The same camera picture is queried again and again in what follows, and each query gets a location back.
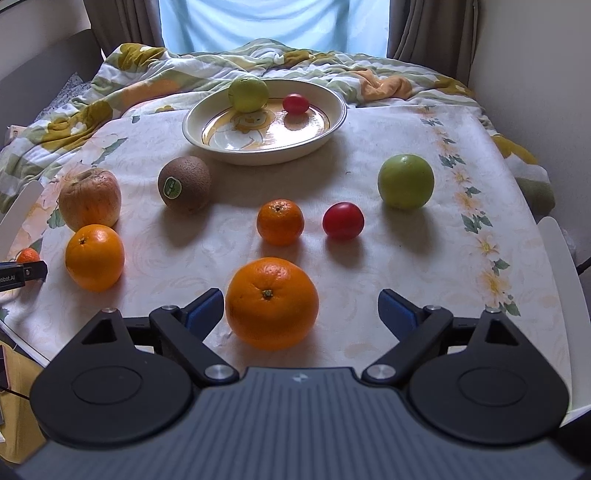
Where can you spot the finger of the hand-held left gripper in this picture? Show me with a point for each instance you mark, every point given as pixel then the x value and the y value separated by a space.
pixel 36 271

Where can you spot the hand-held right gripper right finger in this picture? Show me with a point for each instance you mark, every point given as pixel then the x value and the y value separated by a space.
pixel 395 309

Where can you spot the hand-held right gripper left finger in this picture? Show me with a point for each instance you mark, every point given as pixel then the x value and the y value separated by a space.
pixel 205 309

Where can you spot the large orange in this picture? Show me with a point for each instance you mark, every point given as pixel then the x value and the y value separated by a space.
pixel 272 304

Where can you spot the red tomato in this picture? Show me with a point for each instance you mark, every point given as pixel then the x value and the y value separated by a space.
pixel 295 103
pixel 343 220

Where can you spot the brown kiwi with green sticker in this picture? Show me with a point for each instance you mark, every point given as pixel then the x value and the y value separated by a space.
pixel 187 184

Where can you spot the large green apple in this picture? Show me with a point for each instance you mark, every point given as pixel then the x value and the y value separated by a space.
pixel 406 181

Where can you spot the cream plate with yellow print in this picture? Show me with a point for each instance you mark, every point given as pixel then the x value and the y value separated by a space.
pixel 277 152

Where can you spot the small mandarin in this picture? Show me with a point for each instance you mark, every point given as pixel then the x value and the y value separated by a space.
pixel 28 255
pixel 280 222

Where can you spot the medium orange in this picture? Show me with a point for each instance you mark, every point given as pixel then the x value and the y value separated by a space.
pixel 94 258

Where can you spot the wrinkled red-yellow apple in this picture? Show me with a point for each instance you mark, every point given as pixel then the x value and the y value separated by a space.
pixel 90 198

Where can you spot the grey patterned bed sheet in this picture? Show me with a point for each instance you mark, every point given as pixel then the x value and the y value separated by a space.
pixel 69 87

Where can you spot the grey bed headboard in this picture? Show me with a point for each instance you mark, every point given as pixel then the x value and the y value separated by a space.
pixel 41 55

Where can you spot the green striped floral blanket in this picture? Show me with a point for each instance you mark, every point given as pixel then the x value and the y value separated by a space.
pixel 138 78

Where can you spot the small yellow-green apple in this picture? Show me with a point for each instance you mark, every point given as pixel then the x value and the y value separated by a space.
pixel 249 93

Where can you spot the brown curtain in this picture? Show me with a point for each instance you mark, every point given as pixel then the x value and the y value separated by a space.
pixel 124 23
pixel 429 32

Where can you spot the light blue sheer curtain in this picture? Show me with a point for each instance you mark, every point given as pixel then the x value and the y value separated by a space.
pixel 277 23

